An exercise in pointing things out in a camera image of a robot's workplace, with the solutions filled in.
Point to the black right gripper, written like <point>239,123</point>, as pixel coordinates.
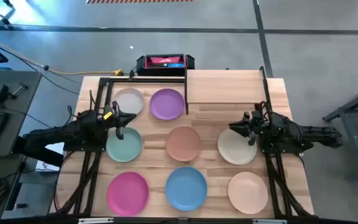
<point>257,124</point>

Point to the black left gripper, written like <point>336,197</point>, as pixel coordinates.
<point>110,123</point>

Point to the cream plate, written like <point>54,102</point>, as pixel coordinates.
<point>235,151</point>

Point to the pale grey plate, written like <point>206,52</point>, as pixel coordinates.
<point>130,100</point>

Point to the pale teal plate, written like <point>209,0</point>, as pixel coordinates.
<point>130,149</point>

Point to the purple plate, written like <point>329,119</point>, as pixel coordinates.
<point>166,104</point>

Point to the peach plate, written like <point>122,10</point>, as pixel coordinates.
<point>248,193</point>

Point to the terracotta plate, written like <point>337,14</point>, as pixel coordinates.
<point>183,143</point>

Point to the magenta pink plate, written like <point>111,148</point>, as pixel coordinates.
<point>127,193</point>

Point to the blue plate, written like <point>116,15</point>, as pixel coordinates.
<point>186,188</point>

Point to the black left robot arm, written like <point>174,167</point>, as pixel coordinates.
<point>73,130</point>

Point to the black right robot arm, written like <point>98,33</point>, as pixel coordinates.
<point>306,133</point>

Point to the white paper sheet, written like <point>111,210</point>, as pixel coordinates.
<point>56,149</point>

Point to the black red power station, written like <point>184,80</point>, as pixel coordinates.
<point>163,62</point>

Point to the black desk support beam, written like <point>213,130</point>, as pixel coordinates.
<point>36,151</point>

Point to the grey side desk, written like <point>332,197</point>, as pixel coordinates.
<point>14,77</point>

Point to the black desk clamp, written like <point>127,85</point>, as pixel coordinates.
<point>0,95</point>

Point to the small black connector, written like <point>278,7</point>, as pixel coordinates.
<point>21,205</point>

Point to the black frame crossbar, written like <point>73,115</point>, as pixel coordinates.
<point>151,221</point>
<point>141,80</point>

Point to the black shelf post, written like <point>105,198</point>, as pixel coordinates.
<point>263,81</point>
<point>186,99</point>

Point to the black frame rails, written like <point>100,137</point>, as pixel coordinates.
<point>272,186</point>
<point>92,183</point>

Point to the silver metal bracket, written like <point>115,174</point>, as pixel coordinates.
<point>95,220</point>
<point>269,221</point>

